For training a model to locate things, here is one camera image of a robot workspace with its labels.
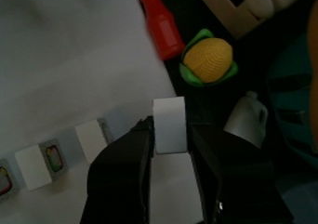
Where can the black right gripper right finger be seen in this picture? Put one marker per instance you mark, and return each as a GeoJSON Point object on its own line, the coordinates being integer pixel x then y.
{"type": "Point", "coordinates": [243, 178]}

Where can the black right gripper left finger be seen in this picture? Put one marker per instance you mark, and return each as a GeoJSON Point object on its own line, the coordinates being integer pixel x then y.
{"type": "Point", "coordinates": [119, 172]}

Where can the white sushi tray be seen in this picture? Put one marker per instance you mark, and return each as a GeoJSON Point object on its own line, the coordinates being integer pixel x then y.
{"type": "Point", "coordinates": [73, 79]}

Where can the white toy milk jug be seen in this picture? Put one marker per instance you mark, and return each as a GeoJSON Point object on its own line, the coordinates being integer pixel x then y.
{"type": "Point", "coordinates": [247, 121]}

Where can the teal plastic basket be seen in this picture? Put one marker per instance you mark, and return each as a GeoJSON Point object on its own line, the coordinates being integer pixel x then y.
{"type": "Point", "coordinates": [294, 103]}

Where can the yellow toy corn green husk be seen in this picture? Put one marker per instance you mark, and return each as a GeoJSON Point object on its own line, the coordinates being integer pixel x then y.
{"type": "Point", "coordinates": [208, 60]}

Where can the red toy ketchup bottle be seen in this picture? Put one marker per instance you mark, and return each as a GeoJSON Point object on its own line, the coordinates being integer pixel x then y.
{"type": "Point", "coordinates": [161, 26]}

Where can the white block toy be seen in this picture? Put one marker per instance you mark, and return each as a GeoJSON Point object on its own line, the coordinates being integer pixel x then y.
{"type": "Point", "coordinates": [231, 7]}

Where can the white toy egg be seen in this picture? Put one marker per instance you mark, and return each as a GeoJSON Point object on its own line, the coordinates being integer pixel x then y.
{"type": "Point", "coordinates": [256, 0]}

